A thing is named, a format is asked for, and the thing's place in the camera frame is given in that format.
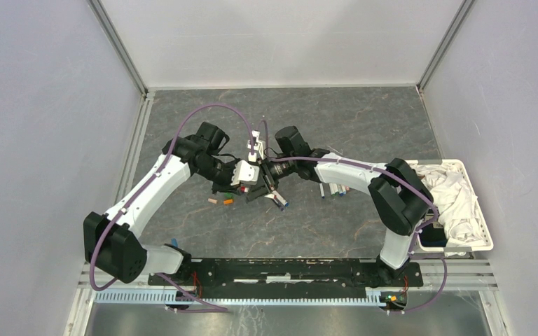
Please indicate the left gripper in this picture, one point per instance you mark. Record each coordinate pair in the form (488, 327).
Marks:
(226, 187)

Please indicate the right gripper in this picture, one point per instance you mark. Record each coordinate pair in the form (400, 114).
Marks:
(263, 185)

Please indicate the dark purple pen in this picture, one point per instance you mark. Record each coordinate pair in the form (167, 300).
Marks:
(276, 202)

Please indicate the clear capped blue marker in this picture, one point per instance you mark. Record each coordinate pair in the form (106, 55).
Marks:
(322, 190)

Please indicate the green capped marker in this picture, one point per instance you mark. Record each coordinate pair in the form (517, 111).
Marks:
(334, 189)

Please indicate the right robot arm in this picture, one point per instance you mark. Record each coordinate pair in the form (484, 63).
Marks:
(400, 198)

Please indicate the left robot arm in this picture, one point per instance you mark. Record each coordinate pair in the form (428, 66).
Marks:
(111, 239)

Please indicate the white cloth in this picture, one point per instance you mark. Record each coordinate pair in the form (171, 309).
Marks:
(456, 203)

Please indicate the white plastic basket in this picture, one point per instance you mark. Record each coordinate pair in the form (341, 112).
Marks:
(432, 239)

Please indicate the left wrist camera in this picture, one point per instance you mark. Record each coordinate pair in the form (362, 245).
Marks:
(245, 174)

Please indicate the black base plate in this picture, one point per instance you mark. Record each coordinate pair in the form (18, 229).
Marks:
(293, 278)

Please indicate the slotted cable duct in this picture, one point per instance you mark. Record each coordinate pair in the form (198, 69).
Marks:
(171, 297)

